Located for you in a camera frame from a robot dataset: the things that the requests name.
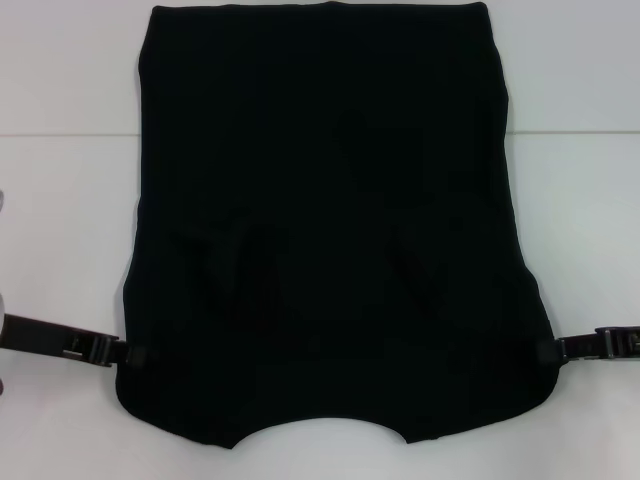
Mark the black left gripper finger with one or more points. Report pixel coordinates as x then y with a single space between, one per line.
134 354

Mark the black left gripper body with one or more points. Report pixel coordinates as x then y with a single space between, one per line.
60 341

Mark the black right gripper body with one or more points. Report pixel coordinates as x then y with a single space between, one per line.
605 342

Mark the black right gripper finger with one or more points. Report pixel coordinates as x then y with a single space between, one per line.
549 350

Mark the black shirt with FREE print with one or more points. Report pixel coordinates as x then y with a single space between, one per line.
330 175

